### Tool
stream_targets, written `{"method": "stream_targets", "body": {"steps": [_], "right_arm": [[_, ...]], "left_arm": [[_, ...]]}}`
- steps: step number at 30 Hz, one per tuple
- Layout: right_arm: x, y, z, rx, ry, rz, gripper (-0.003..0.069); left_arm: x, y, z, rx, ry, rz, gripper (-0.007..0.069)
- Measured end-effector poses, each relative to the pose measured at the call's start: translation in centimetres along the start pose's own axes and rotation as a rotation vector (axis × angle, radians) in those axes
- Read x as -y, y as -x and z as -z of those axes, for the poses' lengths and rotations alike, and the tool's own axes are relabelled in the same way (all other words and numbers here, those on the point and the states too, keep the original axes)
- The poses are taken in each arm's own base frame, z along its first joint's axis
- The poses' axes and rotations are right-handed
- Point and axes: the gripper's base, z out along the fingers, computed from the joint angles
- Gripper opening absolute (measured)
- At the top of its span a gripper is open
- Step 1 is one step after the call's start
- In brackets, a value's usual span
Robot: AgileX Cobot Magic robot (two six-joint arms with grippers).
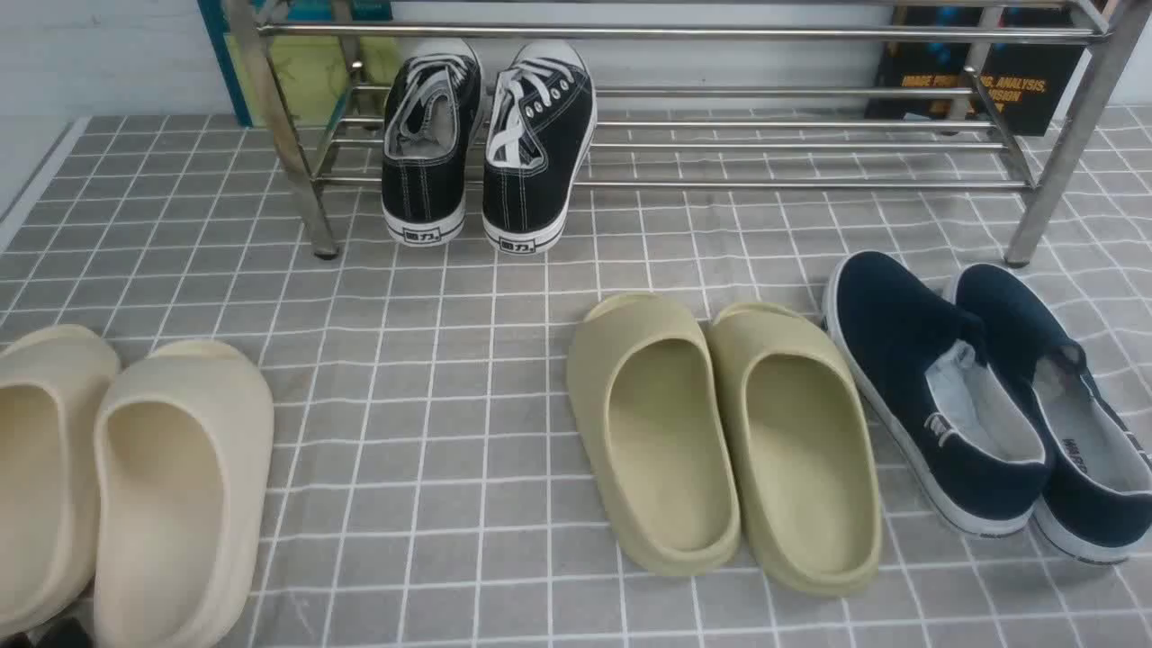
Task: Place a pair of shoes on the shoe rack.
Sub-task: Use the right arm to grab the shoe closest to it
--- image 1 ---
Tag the olive foam slipper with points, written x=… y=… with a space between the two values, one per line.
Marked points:
x=642 y=389
x=805 y=471

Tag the right olive foam slipper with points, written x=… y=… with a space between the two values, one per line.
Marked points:
x=805 y=471

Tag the cream foam slipper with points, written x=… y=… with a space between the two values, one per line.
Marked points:
x=52 y=382
x=183 y=441

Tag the black canvas sneaker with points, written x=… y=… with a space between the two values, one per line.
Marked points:
x=433 y=112
x=544 y=111

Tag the right black canvas sneaker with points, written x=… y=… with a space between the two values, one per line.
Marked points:
x=544 y=111

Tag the teal and yellow book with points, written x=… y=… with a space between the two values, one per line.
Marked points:
x=310 y=68

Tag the navy slip-on shoe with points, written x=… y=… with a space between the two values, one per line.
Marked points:
x=1096 y=505
x=923 y=364

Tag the stainless steel shoe rack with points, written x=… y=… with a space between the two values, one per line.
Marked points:
x=1110 y=42

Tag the right cream foam slipper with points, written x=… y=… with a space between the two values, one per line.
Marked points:
x=183 y=441

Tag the black image processing book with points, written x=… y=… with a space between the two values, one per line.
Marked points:
x=1026 y=82

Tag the left olive foam slipper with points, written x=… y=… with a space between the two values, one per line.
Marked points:
x=642 y=389

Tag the left black canvas sneaker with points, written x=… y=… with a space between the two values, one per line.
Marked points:
x=433 y=112

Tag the left cream foam slipper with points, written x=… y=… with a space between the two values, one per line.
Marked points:
x=52 y=382

